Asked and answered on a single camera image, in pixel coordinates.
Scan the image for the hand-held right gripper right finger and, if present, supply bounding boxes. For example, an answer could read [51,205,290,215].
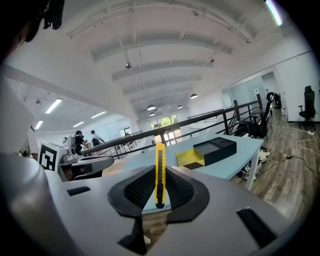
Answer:
[164,165,210,225]

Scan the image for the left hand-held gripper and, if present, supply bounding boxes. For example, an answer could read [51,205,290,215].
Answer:
[38,134,115,182]

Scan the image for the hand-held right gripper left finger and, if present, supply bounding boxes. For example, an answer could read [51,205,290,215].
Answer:
[107,164,157,256]

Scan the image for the small yellow utility knife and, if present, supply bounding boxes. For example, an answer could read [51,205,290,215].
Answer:
[154,142,167,210]

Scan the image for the black and yellow box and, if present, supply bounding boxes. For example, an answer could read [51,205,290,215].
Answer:
[174,136,238,171]

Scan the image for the white printed t-shirt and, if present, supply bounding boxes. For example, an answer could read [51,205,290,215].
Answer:
[0,82,40,161]

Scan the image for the thin-bar metal railing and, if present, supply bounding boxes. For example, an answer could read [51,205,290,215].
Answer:
[187,108,225,124]
[99,129,144,161]

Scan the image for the glass entrance doors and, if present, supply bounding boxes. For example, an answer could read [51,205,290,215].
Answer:
[149,114,181,147]

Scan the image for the white table leg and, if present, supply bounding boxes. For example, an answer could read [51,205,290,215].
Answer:
[245,149,260,191]

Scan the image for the black office chair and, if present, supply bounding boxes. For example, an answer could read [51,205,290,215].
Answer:
[238,91,276,140]
[298,85,317,126]

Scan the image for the person's face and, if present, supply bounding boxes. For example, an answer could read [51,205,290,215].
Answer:
[7,12,47,51]

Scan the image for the black floor cable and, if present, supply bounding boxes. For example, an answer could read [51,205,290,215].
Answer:
[259,154,320,181]

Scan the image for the white floor cable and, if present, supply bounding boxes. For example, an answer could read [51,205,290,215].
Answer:
[296,129,320,156]

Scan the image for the black head-worn camera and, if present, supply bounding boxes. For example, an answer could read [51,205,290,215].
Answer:
[42,0,65,30]

